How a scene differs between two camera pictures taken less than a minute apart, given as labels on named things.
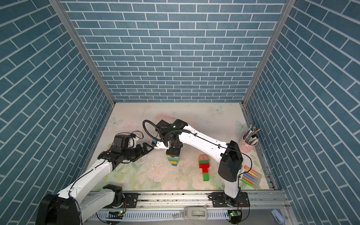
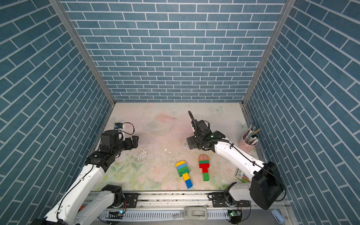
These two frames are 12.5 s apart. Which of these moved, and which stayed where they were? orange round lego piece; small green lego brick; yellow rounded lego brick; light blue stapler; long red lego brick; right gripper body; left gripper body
Moved: yellow rounded lego brick; left gripper body; right gripper body
Stayed: long red lego brick; small green lego brick; light blue stapler; orange round lego piece
